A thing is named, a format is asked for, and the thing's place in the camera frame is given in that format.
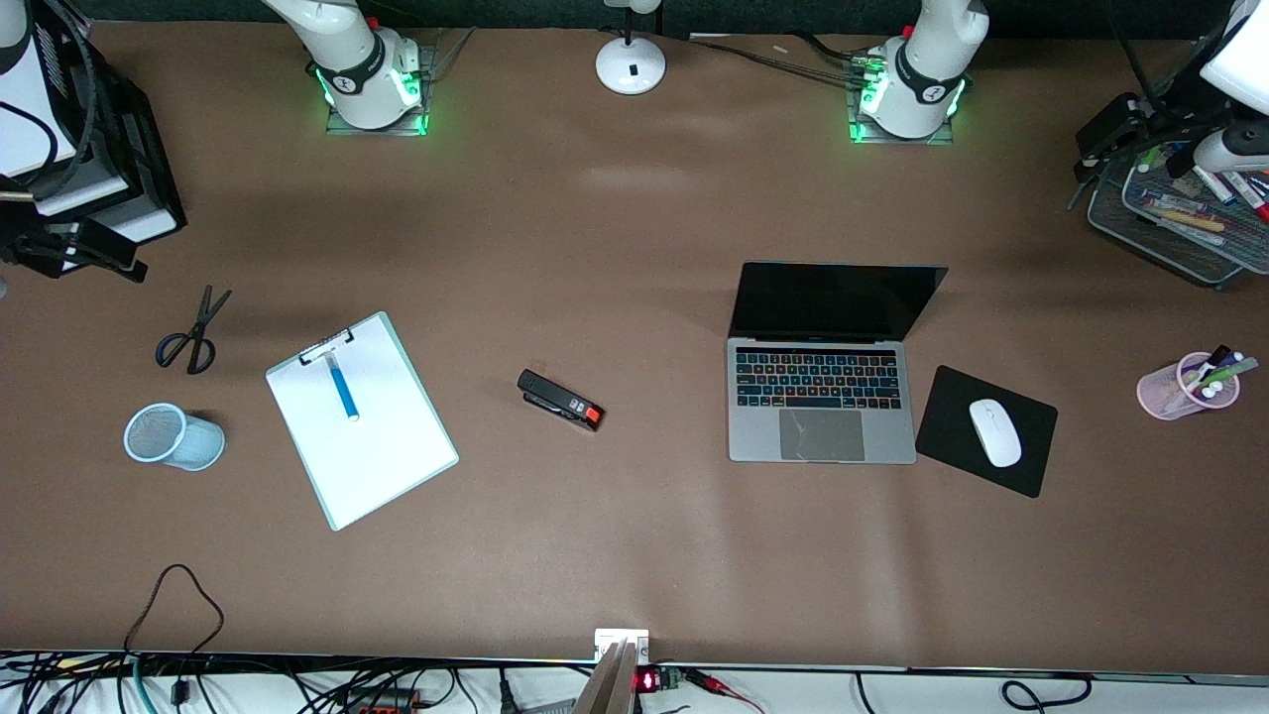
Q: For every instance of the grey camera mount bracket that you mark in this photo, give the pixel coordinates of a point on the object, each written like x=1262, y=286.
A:
x=617, y=674

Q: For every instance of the circuit board with red display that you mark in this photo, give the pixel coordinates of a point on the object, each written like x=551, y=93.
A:
x=649, y=681

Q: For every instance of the purple marker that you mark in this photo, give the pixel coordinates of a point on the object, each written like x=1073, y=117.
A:
x=1233, y=358

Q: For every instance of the black mouse pad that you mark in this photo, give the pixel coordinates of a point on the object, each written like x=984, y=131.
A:
x=952, y=436

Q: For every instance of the light blue mesh cup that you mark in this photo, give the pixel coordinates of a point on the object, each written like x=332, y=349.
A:
x=188, y=444

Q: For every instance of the white round stand base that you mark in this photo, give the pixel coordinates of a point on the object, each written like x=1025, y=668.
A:
x=631, y=65

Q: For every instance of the black stapler with red tip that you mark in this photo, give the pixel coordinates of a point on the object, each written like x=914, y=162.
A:
x=555, y=397

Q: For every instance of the white paper sheet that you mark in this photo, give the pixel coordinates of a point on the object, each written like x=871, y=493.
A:
x=382, y=456

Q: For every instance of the white computer mouse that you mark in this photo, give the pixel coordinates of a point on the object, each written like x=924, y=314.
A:
x=994, y=432

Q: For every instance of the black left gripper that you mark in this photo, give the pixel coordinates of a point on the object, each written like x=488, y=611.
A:
x=1125, y=120

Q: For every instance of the white marker with red cap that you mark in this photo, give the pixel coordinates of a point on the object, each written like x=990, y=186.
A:
x=1247, y=196

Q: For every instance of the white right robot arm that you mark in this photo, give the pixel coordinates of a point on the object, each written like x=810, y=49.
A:
x=362, y=74

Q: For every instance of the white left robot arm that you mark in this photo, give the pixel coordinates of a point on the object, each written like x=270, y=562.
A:
x=917, y=94

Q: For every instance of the pink mesh cup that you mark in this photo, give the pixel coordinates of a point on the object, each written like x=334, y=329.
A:
x=1165, y=395

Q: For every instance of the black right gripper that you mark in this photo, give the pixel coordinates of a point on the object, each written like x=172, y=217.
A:
x=59, y=245

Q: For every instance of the green marker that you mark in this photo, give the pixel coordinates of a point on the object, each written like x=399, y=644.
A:
x=1234, y=372

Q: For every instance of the black marker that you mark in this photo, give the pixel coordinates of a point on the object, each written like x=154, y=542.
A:
x=1215, y=355

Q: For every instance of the black stacked paper trays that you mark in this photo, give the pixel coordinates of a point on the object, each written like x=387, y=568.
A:
x=144, y=188

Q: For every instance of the black mesh desk organizer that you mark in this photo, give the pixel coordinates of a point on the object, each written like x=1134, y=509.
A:
x=1170, y=243

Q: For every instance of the silver laptop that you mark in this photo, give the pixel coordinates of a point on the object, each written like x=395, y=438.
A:
x=821, y=397

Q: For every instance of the white paper stack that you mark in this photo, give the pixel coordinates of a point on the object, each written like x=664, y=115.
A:
x=30, y=119

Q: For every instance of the green highlighter pen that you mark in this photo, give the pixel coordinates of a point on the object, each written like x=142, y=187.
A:
x=1150, y=159

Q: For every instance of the mint green clipboard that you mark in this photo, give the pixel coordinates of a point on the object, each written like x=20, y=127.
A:
x=297, y=446

